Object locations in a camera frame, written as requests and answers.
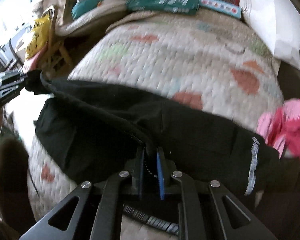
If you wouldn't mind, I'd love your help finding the beige folded cushion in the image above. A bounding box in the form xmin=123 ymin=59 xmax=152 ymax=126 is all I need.
xmin=55 ymin=0 xmax=127 ymax=37

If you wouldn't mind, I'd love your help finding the light blue patterned pack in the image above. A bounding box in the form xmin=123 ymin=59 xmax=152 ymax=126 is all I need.
xmin=199 ymin=0 xmax=242 ymax=20

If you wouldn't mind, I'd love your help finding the wooden chair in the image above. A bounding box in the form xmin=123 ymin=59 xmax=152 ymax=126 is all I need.
xmin=38 ymin=5 xmax=74 ymax=79

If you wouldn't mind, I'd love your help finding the pink striped garment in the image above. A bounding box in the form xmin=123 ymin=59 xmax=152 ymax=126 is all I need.
xmin=256 ymin=99 xmax=300 ymax=159

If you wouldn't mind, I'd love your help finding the pink cloth on chair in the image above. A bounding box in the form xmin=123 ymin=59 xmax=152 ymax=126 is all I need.
xmin=21 ymin=43 xmax=48 ymax=74

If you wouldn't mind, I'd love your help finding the teal cloth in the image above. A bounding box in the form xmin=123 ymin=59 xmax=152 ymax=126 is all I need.
xmin=71 ymin=0 xmax=103 ymax=21

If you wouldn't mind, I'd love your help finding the white pillow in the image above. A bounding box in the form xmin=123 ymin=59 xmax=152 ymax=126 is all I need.
xmin=235 ymin=0 xmax=300 ymax=69

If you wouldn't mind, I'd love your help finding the quilted patterned bedspread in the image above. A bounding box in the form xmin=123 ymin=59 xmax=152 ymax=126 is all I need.
xmin=28 ymin=10 xmax=283 ymax=239

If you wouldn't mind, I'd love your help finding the black pants white lettering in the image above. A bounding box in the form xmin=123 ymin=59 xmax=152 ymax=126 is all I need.
xmin=25 ymin=69 xmax=294 ymax=235

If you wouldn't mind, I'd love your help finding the yellow plastic bag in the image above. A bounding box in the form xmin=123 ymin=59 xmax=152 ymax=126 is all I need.
xmin=25 ymin=14 xmax=51 ymax=60

